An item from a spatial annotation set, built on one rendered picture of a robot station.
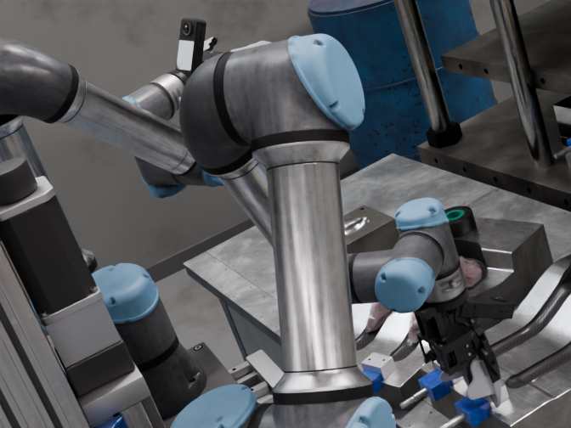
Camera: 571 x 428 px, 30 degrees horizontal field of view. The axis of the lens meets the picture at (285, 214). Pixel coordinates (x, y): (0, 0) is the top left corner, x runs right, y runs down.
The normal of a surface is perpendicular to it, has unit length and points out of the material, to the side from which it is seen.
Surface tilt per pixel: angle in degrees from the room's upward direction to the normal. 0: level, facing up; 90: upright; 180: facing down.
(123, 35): 90
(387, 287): 90
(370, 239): 90
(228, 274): 0
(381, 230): 90
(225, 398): 7
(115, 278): 7
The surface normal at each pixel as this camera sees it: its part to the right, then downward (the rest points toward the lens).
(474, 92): 0.69, 0.07
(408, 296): -0.37, 0.48
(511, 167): -0.32, -0.87
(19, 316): 0.37, 0.26
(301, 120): 0.04, -0.10
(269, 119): -0.56, -0.02
